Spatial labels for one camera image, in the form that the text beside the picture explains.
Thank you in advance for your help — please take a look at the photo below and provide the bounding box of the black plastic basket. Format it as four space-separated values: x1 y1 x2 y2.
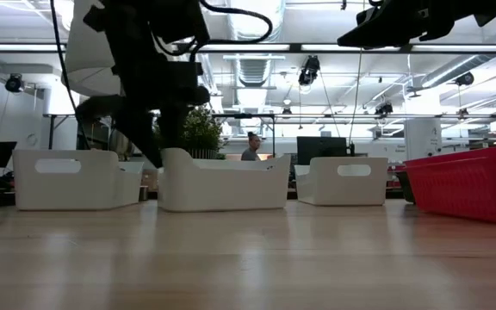
393 169 417 205

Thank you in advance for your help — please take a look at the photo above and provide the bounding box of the red plastic basket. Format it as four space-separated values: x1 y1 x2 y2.
404 148 496 226
404 146 496 168

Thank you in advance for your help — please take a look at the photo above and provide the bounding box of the white building column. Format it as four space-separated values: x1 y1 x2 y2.
404 117 443 161

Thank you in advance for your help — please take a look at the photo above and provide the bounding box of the green potted plant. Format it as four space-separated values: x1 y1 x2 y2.
152 105 226 161

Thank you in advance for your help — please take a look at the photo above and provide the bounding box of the white lamp shade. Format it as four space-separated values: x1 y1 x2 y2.
64 0 124 98

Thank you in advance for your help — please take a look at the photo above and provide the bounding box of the white plastic basket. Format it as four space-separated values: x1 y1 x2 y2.
12 148 145 212
294 156 389 207
157 147 292 213

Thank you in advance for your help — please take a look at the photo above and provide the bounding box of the person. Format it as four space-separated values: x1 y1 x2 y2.
240 131 263 162

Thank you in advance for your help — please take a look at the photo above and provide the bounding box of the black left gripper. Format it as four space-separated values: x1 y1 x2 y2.
74 40 212 170

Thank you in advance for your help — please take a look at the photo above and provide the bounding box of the black computer monitor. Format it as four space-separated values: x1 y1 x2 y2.
295 136 349 166

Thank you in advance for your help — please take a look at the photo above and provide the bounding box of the silver ventilation duct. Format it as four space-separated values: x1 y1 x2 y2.
229 53 277 88

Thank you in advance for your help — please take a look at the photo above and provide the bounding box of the hanging black ceiling camera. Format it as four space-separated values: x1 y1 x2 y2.
297 54 322 87

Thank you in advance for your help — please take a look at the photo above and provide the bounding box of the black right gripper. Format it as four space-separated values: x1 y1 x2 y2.
336 0 496 49

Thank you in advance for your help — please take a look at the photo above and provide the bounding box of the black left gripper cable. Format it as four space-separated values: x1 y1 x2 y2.
189 0 275 60

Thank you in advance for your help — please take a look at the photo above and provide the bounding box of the overhead light bar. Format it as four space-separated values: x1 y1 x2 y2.
0 41 496 55

